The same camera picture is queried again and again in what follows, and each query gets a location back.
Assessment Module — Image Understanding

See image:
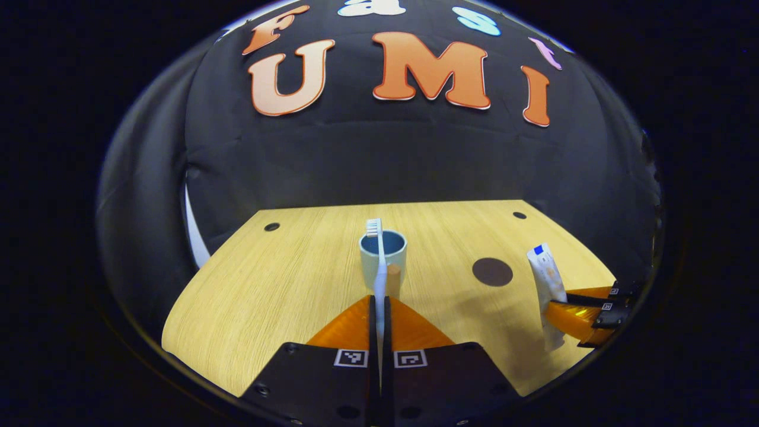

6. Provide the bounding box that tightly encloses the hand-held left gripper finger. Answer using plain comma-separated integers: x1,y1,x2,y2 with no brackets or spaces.
240,295,380,427
379,295,522,427

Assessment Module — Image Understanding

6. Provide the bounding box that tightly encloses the white toothpaste tube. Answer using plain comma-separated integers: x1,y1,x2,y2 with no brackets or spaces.
527,243,568,352

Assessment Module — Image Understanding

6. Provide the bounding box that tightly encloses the white toothbrush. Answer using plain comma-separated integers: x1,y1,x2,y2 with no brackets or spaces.
365,218,389,356

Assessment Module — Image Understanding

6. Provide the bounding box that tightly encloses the light blue cup wooden handle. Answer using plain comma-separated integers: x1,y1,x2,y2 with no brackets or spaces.
359,230,409,300

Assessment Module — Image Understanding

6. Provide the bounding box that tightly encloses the dark brown round coaster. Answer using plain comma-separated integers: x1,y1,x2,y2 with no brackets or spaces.
472,257,514,288

